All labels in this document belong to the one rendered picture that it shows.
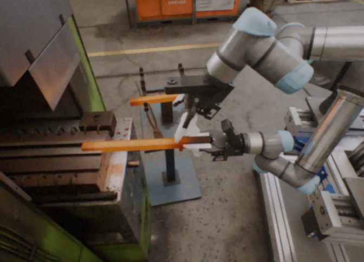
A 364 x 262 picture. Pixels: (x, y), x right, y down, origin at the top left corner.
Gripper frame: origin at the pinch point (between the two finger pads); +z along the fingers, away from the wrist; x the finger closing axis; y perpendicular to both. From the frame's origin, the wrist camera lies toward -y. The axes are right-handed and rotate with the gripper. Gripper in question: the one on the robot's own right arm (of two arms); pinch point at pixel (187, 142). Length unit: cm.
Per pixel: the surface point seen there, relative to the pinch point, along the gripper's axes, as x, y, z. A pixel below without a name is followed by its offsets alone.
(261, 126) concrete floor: 96, 102, -83
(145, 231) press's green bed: -2, 85, 24
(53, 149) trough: 0.7, 1.5, 44.6
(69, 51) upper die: 3.5, -31.2, 27.4
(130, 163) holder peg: 0.5, 12.0, 20.9
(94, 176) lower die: -9.9, 2.1, 28.8
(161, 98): 29.1, 5.4, 9.3
